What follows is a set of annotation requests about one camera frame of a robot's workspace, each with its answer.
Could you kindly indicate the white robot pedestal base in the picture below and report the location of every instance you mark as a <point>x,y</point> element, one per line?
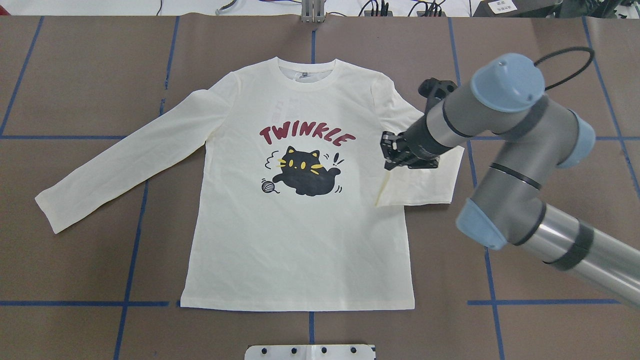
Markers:
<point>311,352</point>

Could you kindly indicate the cream long sleeve cat shirt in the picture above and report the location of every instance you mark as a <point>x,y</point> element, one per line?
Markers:
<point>297,212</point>

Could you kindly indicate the black box with white label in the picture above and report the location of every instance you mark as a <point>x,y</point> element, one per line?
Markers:
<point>516,8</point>

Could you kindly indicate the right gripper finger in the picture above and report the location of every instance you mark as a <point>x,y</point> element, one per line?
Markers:
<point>390,141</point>
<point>397,160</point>

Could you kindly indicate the aluminium frame post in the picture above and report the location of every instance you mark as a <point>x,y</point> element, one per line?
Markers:
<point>313,11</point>

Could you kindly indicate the far orange black connector box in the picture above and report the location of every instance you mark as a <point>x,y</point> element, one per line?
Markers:
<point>375,9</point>

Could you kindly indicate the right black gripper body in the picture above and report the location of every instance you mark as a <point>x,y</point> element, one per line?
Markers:
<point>421,138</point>

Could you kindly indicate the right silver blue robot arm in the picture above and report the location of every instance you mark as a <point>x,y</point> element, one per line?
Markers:
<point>508,98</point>

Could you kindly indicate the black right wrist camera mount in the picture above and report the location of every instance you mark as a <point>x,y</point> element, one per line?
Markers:
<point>435,91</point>

